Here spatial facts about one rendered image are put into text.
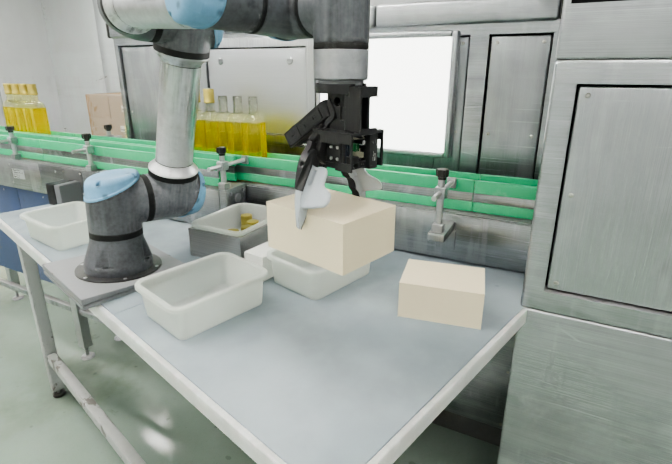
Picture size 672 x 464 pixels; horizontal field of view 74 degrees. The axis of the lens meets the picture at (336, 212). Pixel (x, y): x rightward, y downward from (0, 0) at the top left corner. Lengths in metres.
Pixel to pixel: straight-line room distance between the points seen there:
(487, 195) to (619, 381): 0.47
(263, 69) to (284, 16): 0.90
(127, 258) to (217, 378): 0.45
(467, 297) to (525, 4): 0.74
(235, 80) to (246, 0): 1.01
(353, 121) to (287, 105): 0.92
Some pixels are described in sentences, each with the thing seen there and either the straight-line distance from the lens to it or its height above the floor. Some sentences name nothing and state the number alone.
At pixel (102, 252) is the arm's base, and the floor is 0.83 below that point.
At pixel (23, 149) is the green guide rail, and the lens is 2.17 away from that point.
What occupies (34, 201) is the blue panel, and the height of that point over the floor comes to 0.70.
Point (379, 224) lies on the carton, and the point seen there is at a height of 1.01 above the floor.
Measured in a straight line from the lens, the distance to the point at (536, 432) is 1.20.
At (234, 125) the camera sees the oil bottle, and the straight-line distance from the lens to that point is 1.45.
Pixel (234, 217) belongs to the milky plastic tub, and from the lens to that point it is 1.35.
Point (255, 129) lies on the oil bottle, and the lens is 1.41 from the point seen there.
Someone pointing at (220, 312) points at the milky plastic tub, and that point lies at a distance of 0.91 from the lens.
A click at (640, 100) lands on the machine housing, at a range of 0.93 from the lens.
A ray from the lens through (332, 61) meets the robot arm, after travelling 0.61.
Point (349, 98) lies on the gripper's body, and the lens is 0.61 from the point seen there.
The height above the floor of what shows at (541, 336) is 0.69.
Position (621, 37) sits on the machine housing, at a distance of 0.91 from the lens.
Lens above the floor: 1.23
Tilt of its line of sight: 18 degrees down
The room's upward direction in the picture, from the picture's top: straight up
